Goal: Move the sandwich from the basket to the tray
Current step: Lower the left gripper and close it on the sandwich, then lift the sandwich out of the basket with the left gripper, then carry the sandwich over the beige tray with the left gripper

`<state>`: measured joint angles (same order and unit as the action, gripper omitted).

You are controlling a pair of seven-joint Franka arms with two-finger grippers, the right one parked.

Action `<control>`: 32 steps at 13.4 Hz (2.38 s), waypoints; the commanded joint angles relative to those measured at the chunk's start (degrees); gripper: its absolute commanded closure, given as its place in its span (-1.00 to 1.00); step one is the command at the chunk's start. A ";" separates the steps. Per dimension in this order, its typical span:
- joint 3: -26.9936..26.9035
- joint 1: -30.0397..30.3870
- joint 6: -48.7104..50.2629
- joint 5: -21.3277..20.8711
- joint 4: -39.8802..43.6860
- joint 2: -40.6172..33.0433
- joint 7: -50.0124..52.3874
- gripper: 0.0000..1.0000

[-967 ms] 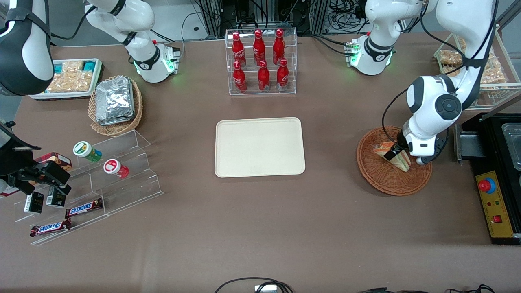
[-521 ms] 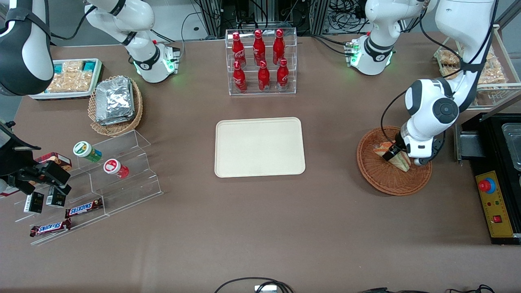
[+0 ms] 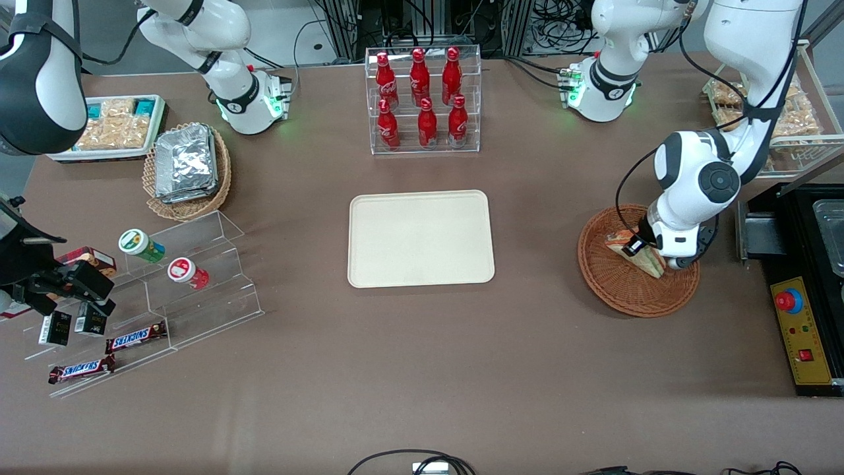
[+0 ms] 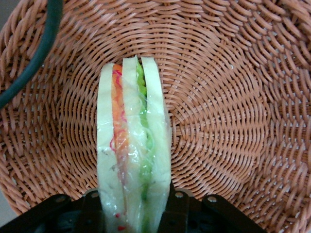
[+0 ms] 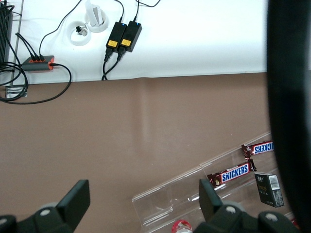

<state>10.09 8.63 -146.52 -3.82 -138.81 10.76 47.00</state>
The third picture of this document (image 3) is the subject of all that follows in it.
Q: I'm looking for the white wire rack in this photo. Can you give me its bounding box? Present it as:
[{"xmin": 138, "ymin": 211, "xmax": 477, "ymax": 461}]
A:
[{"xmin": 702, "ymin": 40, "xmax": 844, "ymax": 179}]

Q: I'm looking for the red cola bottle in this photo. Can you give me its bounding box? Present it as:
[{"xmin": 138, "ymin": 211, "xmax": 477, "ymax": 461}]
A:
[
  {"xmin": 441, "ymin": 47, "xmax": 463, "ymax": 106},
  {"xmin": 377, "ymin": 99, "xmax": 401, "ymax": 150},
  {"xmin": 417, "ymin": 98, "xmax": 438, "ymax": 149},
  {"xmin": 375, "ymin": 53, "xmax": 399, "ymax": 110},
  {"xmin": 448, "ymin": 94, "xmax": 469, "ymax": 148},
  {"xmin": 409, "ymin": 47, "xmax": 431, "ymax": 107}
]

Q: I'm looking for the green lidded cup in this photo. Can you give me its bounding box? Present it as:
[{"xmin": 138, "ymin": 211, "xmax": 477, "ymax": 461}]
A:
[{"xmin": 118, "ymin": 228, "xmax": 166, "ymax": 264}]

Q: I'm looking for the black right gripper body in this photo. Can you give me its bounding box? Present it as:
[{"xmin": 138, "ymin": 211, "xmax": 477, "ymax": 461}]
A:
[{"xmin": 0, "ymin": 221, "xmax": 67, "ymax": 311}]

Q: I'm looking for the black machine base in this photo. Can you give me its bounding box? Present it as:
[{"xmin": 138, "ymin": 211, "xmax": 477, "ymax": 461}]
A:
[{"xmin": 745, "ymin": 183, "xmax": 844, "ymax": 398}]

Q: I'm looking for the light oval wicker basket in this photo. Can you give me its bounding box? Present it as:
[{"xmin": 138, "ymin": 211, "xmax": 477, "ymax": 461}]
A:
[{"xmin": 142, "ymin": 122, "xmax": 233, "ymax": 222}]

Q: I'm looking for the yellow control panel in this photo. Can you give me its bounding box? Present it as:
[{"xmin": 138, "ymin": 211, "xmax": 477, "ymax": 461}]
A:
[{"xmin": 769, "ymin": 275, "xmax": 835, "ymax": 387}]

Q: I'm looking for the clear acrylic bottle rack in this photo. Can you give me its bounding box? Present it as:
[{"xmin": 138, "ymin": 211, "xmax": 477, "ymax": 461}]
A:
[{"xmin": 365, "ymin": 45, "xmax": 482, "ymax": 156}]

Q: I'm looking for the red emergency stop button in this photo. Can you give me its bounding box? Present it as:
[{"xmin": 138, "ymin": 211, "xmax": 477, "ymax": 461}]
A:
[{"xmin": 775, "ymin": 288, "xmax": 804, "ymax": 316}]

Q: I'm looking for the white rectangular snack tray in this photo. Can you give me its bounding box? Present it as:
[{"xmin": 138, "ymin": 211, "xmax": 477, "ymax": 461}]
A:
[{"xmin": 46, "ymin": 94, "xmax": 166, "ymax": 163}]

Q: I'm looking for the Snickers chocolate bar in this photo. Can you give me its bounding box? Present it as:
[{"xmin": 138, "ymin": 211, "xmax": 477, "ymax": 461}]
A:
[
  {"xmin": 105, "ymin": 321, "xmax": 167, "ymax": 354},
  {"xmin": 47, "ymin": 354, "xmax": 117, "ymax": 385}
]

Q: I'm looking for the brown chocolate box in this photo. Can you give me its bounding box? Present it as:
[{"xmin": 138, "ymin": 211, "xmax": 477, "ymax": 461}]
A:
[{"xmin": 56, "ymin": 246, "xmax": 118, "ymax": 278}]

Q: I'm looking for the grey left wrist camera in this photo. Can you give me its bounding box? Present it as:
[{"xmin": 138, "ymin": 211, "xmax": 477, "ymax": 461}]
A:
[{"xmin": 686, "ymin": 226, "xmax": 719, "ymax": 266}]

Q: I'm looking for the cream plastic tray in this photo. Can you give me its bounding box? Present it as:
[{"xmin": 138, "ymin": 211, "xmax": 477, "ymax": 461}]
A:
[{"xmin": 347, "ymin": 189, "xmax": 495, "ymax": 289}]

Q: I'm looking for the black cable loop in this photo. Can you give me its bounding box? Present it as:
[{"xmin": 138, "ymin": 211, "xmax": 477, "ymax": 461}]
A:
[{"xmin": 346, "ymin": 449, "xmax": 477, "ymax": 475}]

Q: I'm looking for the triangle sandwich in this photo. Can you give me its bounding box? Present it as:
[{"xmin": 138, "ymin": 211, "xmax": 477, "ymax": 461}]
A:
[{"xmin": 605, "ymin": 228, "xmax": 667, "ymax": 280}]

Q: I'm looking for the clear metal pan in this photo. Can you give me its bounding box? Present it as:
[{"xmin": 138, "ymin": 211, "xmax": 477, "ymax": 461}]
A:
[{"xmin": 812, "ymin": 199, "xmax": 844, "ymax": 278}]

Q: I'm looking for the silver foil bag stack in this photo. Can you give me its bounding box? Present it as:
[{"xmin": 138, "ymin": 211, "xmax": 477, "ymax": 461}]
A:
[{"xmin": 154, "ymin": 124, "xmax": 220, "ymax": 205}]

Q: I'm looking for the clear acrylic step shelf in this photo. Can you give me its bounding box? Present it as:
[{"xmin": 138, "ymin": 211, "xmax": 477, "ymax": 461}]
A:
[{"xmin": 23, "ymin": 210, "xmax": 265, "ymax": 400}]

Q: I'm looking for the brown round wicker basket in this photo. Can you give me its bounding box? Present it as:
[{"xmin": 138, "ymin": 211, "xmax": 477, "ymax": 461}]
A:
[{"xmin": 578, "ymin": 203, "xmax": 701, "ymax": 319}]

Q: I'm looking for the small black box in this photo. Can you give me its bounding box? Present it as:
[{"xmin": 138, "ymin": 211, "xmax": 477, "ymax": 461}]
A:
[
  {"xmin": 38, "ymin": 310, "xmax": 73, "ymax": 348},
  {"xmin": 73, "ymin": 302, "xmax": 108, "ymax": 338}
]

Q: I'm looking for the red lidded cup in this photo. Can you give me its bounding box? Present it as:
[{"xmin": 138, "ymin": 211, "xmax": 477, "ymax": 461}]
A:
[{"xmin": 166, "ymin": 257, "xmax": 211, "ymax": 290}]

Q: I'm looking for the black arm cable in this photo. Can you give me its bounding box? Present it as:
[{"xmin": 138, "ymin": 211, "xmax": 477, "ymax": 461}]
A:
[{"xmin": 615, "ymin": 0, "xmax": 809, "ymax": 233}]

